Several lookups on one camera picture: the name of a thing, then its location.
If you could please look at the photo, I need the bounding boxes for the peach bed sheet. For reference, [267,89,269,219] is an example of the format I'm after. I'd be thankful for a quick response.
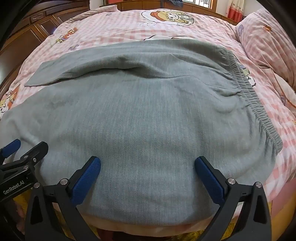
[79,206,222,234]

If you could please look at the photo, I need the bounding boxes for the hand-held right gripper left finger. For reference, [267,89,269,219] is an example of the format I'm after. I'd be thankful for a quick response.
[24,156,101,241]

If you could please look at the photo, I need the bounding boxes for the window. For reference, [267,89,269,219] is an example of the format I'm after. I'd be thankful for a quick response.
[185,0,217,10]

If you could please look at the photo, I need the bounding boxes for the grey pants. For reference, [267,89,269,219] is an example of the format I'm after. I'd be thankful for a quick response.
[0,38,284,222]

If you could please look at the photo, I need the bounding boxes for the yellow fuzzy garment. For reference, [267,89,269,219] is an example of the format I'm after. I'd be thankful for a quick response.
[9,192,97,241]

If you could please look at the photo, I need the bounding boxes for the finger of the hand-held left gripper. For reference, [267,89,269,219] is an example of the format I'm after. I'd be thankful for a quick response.
[21,141,49,168]
[0,139,22,161]

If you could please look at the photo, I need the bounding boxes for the pink checked pillow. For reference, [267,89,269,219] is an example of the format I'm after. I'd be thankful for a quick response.
[235,9,296,91]

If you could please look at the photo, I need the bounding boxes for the white and red curtain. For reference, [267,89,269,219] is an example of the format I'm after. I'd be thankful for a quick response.
[225,0,245,22]

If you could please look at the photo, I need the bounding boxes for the dark wooden headboard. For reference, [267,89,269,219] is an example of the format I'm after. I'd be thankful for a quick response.
[0,0,90,67]

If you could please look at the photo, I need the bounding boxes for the pink checked printed blanket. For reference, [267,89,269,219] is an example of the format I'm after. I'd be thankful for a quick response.
[0,3,296,232]

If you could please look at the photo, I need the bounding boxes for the wooden low cabinet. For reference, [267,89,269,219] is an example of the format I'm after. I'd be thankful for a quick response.
[119,0,240,25]

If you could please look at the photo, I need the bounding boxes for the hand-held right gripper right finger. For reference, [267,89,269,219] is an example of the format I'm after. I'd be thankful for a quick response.
[195,156,273,241]

